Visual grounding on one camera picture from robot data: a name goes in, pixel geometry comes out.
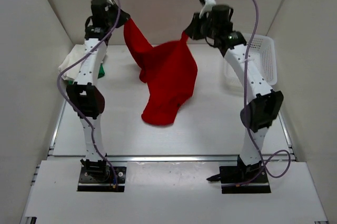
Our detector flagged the white t shirt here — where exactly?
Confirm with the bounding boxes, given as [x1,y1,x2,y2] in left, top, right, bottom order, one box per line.
[58,45,86,81]

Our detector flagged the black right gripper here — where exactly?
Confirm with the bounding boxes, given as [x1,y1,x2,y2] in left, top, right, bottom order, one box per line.
[186,12,221,41]

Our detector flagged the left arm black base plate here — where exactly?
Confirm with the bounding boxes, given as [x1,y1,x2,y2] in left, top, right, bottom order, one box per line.
[77,165,127,192]

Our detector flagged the aluminium rail front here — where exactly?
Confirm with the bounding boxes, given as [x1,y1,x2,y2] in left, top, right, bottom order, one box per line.
[108,155,237,162]

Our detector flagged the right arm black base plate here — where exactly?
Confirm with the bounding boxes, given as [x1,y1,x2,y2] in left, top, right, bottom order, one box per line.
[206,166,271,194]

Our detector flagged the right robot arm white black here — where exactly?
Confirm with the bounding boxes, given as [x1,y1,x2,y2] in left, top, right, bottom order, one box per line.
[185,4,284,182]

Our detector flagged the red t shirt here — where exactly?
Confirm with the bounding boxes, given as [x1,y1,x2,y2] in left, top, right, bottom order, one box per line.
[123,20,197,126]

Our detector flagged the white plastic basket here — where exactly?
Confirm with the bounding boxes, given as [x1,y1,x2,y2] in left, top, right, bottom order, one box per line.
[223,34,277,93]

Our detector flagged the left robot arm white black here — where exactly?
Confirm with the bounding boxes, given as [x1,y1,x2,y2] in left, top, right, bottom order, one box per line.
[66,0,130,183]

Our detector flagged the green t shirt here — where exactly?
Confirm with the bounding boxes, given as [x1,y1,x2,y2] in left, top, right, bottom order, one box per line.
[98,64,105,79]

